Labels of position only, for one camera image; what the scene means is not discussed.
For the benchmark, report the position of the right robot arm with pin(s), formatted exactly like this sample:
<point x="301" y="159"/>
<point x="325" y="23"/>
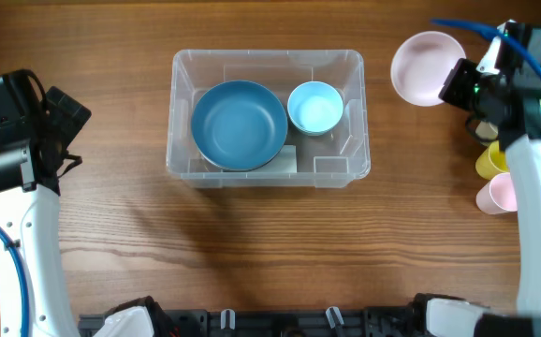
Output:
<point x="447" y="316"/>

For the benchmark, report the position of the white pink small bowl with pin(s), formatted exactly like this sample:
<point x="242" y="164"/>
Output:
<point x="421" y="65"/>

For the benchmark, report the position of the mint green small bowl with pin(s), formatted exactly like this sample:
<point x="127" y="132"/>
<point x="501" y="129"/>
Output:
<point x="313" y="133"/>

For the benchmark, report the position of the pink cup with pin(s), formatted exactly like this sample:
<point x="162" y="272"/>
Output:
<point x="497" y="196"/>

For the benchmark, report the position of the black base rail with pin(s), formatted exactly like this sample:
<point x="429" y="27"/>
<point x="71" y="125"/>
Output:
<point x="374" y="321"/>

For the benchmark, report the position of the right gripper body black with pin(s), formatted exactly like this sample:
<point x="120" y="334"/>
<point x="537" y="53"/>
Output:
<point x="463" y="88"/>

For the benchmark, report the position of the cream cup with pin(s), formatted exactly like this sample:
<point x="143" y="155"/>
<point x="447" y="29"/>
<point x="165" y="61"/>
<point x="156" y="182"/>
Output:
<point x="486" y="132"/>

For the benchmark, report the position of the light blue small bowl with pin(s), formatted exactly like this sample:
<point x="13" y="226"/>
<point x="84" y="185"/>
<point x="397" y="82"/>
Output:
<point x="315" y="105"/>

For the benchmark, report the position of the yellow cup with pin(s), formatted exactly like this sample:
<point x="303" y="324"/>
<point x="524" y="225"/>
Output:
<point x="491" y="162"/>

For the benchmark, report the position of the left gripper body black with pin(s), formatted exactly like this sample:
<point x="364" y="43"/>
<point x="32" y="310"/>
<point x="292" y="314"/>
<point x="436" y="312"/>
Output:
<point x="66" y="117"/>

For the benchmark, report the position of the dark blue bowl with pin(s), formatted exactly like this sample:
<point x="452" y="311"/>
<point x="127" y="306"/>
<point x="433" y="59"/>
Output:
<point x="239" y="125"/>

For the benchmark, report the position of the clear plastic storage bin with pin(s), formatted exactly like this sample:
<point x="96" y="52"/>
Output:
<point x="332" y="160"/>

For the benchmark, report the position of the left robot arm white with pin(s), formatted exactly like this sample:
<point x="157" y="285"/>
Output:
<point x="33" y="293"/>

